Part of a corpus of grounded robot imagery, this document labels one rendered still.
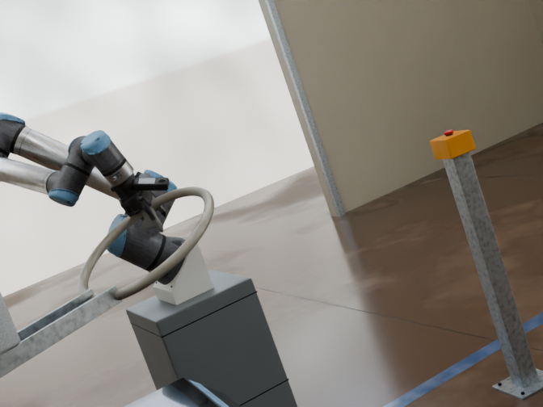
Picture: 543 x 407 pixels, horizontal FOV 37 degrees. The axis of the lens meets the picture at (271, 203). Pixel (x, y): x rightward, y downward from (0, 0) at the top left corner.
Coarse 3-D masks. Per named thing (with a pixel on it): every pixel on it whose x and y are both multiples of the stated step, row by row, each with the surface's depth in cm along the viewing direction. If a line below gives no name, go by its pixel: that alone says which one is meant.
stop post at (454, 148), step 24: (432, 144) 319; (456, 144) 312; (456, 168) 315; (456, 192) 321; (480, 192) 319; (480, 216) 319; (480, 240) 319; (480, 264) 325; (504, 288) 324; (504, 312) 325; (504, 336) 328; (528, 360) 330; (504, 384) 338; (528, 384) 330
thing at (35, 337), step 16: (112, 288) 226; (64, 304) 226; (80, 304) 230; (96, 304) 221; (112, 304) 225; (48, 320) 222; (64, 320) 213; (80, 320) 216; (32, 336) 205; (48, 336) 208; (64, 336) 212; (16, 352) 201; (32, 352) 204; (0, 368) 197
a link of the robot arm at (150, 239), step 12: (120, 216) 299; (132, 228) 297; (156, 228) 301; (120, 240) 295; (132, 240) 296; (144, 240) 298; (156, 240) 301; (120, 252) 297; (132, 252) 297; (144, 252) 299; (156, 252) 300; (144, 264) 301
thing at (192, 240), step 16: (176, 192) 259; (192, 192) 253; (208, 192) 246; (208, 208) 236; (128, 224) 265; (208, 224) 233; (112, 240) 262; (192, 240) 227; (96, 256) 257; (176, 256) 224; (160, 272) 223; (80, 288) 242; (128, 288) 224; (144, 288) 225
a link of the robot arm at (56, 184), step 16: (0, 160) 289; (0, 176) 286; (16, 176) 277; (32, 176) 270; (48, 176) 264; (64, 176) 259; (80, 176) 260; (48, 192) 260; (64, 192) 258; (80, 192) 262
